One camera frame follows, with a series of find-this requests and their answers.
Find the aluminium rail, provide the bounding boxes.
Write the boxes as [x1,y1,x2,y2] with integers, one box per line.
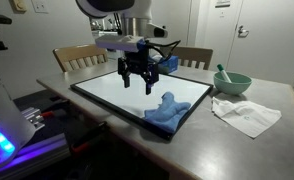
[0,133,71,180]

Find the white board black frame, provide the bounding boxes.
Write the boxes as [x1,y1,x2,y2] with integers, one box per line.
[70,67,215,141]

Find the blue tissue box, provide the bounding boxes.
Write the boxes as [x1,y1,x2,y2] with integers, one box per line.
[149,54,180,75]

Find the blue towel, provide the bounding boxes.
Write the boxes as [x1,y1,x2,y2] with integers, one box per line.
[142,91,192,134]

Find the metal door handle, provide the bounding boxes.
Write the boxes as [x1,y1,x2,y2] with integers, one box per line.
[237,24,250,38]

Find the dark wooden chair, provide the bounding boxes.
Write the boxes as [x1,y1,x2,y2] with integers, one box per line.
[171,45,214,71]

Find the black clamp orange handle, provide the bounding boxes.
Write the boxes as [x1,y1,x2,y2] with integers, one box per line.
[69,121,110,155]
[39,99,70,120]

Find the white robot base blue lights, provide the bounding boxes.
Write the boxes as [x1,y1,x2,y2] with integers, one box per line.
[0,54,37,176]

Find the white cloth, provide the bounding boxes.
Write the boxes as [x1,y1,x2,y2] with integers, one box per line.
[210,96,283,139]

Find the green bowl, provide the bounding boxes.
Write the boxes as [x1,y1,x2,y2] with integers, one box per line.
[213,71,254,96]

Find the narrow white door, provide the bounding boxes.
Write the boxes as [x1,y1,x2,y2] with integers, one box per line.
[151,0,192,48]

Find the black cable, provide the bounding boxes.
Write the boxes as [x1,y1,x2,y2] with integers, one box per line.
[146,39,182,65]

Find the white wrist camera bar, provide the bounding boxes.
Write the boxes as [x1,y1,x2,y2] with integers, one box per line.
[94,34,147,54]

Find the light wooden slatted chair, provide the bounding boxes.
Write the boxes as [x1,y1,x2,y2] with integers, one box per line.
[52,43,110,74]

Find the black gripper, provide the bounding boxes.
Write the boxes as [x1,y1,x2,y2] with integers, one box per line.
[117,49,160,96]

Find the green capped white marker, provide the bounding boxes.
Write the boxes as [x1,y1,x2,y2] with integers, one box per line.
[216,63,233,84]

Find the beige round wall dial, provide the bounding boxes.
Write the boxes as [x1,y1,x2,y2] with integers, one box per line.
[8,0,28,14]

